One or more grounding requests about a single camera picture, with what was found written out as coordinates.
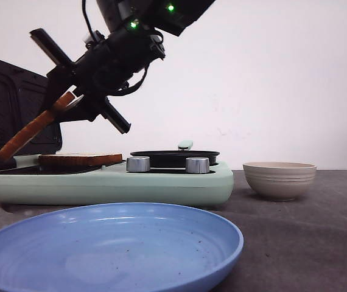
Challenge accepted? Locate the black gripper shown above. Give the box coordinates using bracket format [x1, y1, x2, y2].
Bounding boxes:
[30, 28, 165, 134]

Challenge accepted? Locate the mint breakfast maker lid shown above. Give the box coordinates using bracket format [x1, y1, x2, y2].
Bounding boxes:
[0, 60, 47, 170]

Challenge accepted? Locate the white bread slice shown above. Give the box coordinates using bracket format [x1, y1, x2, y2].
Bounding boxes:
[38, 154, 122, 166]
[0, 91, 75, 161]

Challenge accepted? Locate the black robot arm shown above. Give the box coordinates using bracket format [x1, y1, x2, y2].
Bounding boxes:
[30, 1, 212, 133]

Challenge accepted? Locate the mint green breakfast maker base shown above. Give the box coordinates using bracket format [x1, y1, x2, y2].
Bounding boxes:
[0, 162, 234, 206]

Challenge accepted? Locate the left silver control knob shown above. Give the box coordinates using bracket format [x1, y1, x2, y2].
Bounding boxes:
[126, 156, 150, 173]

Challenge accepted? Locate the silver control knob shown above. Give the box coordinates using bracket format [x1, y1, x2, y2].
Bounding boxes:
[186, 157, 210, 174]
[126, 156, 150, 173]

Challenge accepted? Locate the right silver control knob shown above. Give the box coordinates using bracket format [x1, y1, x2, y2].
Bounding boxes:
[186, 157, 210, 174]

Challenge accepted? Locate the blue round plate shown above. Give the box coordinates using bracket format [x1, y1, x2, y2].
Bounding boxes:
[0, 203, 244, 291]

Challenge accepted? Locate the cream ribbed bowl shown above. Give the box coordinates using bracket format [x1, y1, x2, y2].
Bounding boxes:
[243, 162, 317, 201]

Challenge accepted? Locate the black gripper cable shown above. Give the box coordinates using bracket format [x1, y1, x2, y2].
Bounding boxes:
[81, 0, 165, 97]

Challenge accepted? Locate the black frying pan green handle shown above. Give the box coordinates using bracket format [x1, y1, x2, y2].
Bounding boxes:
[130, 140, 220, 168]

